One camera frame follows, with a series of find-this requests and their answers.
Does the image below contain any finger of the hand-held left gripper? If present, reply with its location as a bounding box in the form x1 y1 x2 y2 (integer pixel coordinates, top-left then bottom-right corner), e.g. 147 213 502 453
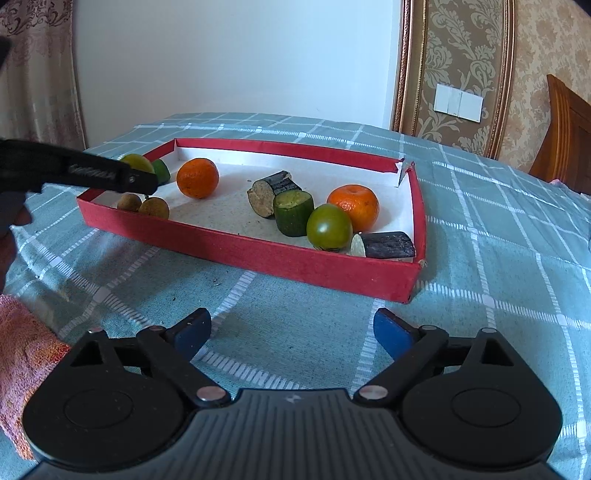
118 163 159 195

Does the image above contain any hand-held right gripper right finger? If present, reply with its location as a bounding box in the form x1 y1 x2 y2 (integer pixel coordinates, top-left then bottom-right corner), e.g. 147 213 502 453
352 308 521 410

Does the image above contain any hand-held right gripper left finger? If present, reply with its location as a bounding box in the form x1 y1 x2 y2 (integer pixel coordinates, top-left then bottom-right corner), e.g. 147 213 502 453
68 308 232 409

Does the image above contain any green tomato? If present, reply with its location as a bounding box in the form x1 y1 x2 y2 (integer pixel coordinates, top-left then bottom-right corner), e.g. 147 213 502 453
307 203 354 252
119 154 156 175

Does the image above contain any orange tangerine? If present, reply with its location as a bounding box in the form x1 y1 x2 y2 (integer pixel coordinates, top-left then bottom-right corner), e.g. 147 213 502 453
176 158 220 200
327 184 380 233

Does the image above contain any red cardboard box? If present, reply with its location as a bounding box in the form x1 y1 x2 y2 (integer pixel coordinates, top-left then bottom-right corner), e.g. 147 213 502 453
76 137 428 304

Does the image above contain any person's left hand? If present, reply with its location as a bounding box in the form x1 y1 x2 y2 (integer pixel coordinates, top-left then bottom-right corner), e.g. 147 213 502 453
0 226 21 296

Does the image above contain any patterned beige curtain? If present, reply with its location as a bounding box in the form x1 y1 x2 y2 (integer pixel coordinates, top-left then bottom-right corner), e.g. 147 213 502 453
0 0 88 151

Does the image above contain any pink towel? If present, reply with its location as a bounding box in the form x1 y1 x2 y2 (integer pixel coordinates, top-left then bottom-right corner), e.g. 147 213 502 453
0 294 72 462

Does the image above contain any pink cloth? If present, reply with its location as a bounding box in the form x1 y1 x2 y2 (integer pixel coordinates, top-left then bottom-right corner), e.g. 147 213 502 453
549 179 591 198

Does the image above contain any wooden headboard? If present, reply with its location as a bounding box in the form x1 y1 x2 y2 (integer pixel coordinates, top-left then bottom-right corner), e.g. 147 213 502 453
529 74 591 197

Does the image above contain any gold framed wallpaper panel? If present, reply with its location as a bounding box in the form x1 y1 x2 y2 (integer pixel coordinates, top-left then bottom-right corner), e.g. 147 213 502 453
390 0 517 160

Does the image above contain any white wall switch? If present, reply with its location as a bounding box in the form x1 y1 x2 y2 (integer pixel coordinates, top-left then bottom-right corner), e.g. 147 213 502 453
433 83 485 123

